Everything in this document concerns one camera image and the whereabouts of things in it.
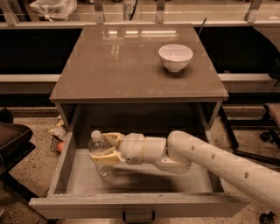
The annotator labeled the black metal drawer handle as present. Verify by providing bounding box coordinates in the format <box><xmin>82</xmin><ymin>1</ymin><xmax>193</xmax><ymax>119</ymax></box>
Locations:
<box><xmin>122</xmin><ymin>211</ymin><xmax>156</xmax><ymax>224</ymax></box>

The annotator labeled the black chair at left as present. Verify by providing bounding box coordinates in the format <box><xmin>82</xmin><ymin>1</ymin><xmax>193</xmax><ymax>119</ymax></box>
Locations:
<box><xmin>0</xmin><ymin>108</ymin><xmax>37</xmax><ymax>201</ymax></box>

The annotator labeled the metal railing shelf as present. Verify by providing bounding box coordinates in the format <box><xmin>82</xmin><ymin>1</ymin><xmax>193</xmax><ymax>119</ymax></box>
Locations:
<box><xmin>0</xmin><ymin>0</ymin><xmax>280</xmax><ymax>29</ymax></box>

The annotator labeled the wire basket with snacks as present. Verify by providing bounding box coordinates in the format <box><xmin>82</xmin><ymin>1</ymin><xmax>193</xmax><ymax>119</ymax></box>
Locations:
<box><xmin>47</xmin><ymin>115</ymin><xmax>67</xmax><ymax>154</ymax></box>

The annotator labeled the clear plastic water bottle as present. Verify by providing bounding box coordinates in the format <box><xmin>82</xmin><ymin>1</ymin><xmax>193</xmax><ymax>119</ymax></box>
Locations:
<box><xmin>88</xmin><ymin>130</ymin><xmax>114</xmax><ymax>179</ymax></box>

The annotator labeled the grey cabinet with glossy top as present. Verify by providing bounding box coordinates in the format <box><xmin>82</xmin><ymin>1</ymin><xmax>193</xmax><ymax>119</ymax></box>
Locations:
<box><xmin>50</xmin><ymin>24</ymin><xmax>228</xmax><ymax>130</ymax></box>

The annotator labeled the white ceramic bowl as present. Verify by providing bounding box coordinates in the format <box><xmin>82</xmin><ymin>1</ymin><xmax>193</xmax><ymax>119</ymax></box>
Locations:
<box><xmin>158</xmin><ymin>44</ymin><xmax>193</xmax><ymax>73</ymax></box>

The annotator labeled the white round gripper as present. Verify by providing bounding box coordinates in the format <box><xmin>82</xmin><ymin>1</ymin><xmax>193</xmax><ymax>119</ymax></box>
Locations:
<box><xmin>89</xmin><ymin>132</ymin><xmax>144</xmax><ymax>165</ymax></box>

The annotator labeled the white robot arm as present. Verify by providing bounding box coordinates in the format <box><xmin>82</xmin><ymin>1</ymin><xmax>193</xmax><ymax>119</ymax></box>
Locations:
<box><xmin>88</xmin><ymin>130</ymin><xmax>280</xmax><ymax>214</ymax></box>

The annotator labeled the open grey top drawer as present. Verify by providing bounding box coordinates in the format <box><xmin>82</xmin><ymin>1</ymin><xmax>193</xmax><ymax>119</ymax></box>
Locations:
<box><xmin>28</xmin><ymin>103</ymin><xmax>251</xmax><ymax>220</ymax></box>

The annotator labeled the black office chair base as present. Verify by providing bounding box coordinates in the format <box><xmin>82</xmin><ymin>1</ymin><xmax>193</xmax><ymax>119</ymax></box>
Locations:
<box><xmin>213</xmin><ymin>105</ymin><xmax>280</xmax><ymax>224</ymax></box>

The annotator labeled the clear plastic bag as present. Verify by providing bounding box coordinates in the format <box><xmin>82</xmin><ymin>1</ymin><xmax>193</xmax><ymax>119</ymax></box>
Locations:
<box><xmin>30</xmin><ymin>0</ymin><xmax>77</xmax><ymax>21</ymax></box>

